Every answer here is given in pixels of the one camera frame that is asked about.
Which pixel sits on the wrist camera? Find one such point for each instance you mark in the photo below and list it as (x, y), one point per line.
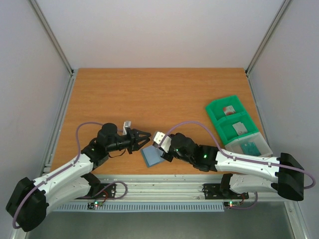
(126, 126)
(162, 142)

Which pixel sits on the circuit board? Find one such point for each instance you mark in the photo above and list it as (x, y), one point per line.
(233, 204)
(94, 205)

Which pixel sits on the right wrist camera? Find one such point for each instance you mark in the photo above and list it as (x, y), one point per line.
(162, 142)

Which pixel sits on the grey slotted cable duct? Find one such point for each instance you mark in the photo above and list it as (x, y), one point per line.
(136, 207)

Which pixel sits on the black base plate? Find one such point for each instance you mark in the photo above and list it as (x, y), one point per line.
(109, 190)
(216, 191)

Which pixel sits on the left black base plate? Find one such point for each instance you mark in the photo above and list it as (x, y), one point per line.
(109, 190)

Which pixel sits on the grey card in bin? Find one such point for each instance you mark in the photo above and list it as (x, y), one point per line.
(240, 128)

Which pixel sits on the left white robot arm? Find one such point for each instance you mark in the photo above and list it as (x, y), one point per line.
(32, 200)

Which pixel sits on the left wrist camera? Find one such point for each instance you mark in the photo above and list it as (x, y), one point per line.
(126, 126)

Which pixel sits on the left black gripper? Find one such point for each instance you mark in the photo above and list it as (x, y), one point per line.
(134, 136)

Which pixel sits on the blue card holder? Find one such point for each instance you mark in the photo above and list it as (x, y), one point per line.
(152, 156)

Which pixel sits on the red white card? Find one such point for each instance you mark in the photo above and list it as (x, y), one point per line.
(229, 110)

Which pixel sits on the left circuit board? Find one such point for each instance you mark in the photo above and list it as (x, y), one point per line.
(94, 205)

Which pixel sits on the teal card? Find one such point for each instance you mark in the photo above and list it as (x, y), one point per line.
(250, 148)

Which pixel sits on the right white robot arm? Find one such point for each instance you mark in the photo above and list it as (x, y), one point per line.
(244, 173)

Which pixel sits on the green bin far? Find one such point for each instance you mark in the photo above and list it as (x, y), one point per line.
(221, 108)

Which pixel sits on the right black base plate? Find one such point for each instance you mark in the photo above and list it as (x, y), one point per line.
(216, 191)

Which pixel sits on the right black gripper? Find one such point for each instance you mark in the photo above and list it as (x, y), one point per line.
(165, 154)

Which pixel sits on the right circuit board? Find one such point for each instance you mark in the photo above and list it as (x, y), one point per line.
(233, 204)

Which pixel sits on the white tray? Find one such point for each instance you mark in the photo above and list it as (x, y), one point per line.
(257, 138)

